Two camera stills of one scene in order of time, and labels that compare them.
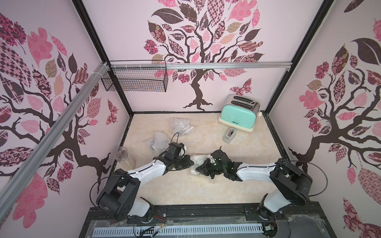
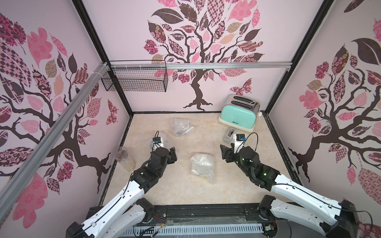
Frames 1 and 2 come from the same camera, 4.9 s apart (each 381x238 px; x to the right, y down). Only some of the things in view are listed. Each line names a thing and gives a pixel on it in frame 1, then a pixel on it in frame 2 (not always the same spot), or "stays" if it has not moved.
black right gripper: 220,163 → 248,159
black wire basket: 145,76 stays
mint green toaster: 239,112 stays
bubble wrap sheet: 183,126 stays
